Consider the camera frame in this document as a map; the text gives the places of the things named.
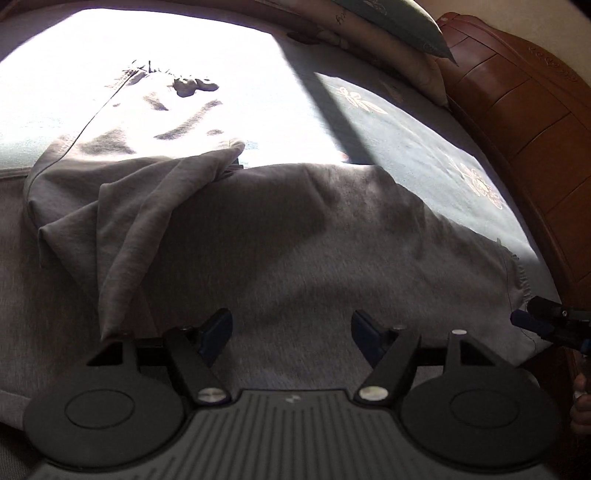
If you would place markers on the person's right hand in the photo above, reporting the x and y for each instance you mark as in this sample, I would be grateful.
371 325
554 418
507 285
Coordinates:
582 406

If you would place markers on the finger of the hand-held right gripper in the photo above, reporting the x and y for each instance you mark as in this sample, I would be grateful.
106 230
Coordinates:
554 310
531 322

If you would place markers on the teal printed bed sheet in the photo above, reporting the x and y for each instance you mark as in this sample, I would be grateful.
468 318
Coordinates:
406 134

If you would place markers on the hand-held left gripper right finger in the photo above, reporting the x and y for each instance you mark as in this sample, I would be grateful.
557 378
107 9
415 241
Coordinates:
367 334

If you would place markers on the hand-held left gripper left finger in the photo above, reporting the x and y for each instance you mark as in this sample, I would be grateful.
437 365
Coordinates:
217 330

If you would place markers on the teal pillow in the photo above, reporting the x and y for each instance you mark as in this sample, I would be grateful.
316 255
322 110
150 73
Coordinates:
406 23

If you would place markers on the folded floral quilt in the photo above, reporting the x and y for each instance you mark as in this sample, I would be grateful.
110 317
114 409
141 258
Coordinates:
415 69

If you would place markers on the wooden headboard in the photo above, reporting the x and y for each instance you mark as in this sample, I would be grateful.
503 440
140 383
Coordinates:
526 115

